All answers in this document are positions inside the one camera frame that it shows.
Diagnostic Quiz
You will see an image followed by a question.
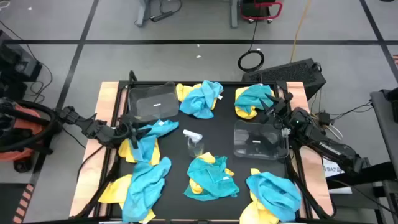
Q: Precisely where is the clear spray bottle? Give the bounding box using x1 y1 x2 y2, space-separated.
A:
182 129 205 158

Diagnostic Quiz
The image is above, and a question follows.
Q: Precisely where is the black coiled cable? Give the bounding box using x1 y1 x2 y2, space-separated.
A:
237 18 266 73

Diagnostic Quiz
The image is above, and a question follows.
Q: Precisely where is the clear plastic basket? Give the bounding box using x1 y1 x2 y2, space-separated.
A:
233 119 289 161
127 81 180 123

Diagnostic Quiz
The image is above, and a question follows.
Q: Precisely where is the grey desk leg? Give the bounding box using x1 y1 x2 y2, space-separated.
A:
229 0 239 29
134 0 153 27

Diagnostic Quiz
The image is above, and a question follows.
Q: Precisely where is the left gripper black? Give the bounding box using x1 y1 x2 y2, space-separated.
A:
119 113 153 151

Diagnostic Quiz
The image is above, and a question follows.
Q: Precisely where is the black power adapter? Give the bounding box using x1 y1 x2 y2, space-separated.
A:
318 111 332 126

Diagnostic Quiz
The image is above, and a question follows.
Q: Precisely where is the orange shop vacuum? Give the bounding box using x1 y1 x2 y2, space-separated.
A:
0 102 47 162

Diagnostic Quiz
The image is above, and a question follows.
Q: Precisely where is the teal microfiber towel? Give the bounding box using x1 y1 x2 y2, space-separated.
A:
234 83 274 115
183 155 240 202

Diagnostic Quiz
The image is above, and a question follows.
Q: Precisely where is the black power strip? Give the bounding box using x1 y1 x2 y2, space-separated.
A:
150 11 174 23

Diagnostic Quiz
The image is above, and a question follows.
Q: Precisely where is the red framed cart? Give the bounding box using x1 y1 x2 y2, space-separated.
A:
239 0 284 24

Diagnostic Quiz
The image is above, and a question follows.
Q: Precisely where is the black vacuum hose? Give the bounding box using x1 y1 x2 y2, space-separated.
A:
0 98 62 154

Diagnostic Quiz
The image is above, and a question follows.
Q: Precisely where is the black metal stand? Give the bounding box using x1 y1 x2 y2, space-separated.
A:
326 161 398 224

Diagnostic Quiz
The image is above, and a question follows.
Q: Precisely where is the yellow hanging cable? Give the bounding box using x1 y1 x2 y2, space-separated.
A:
289 0 312 63

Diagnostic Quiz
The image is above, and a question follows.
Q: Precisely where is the yellow microfiber towel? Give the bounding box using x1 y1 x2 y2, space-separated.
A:
234 86 276 120
188 151 236 195
118 138 162 166
238 167 280 224
175 83 218 110
98 174 156 223

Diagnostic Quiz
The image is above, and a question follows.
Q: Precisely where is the blue microfiber towel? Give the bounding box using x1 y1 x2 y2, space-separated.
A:
179 80 224 119
245 171 302 222
132 119 180 163
121 156 172 223

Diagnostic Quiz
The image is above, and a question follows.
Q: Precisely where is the white paper label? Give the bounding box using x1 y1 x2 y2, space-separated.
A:
322 157 354 194

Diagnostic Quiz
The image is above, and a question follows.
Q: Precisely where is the black equipment box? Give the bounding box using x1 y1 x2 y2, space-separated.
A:
0 30 43 100

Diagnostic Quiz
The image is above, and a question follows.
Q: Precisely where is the white cable loop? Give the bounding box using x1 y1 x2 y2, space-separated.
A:
325 123 345 141

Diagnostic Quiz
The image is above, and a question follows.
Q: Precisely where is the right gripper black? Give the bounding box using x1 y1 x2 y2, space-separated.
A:
259 91 295 126

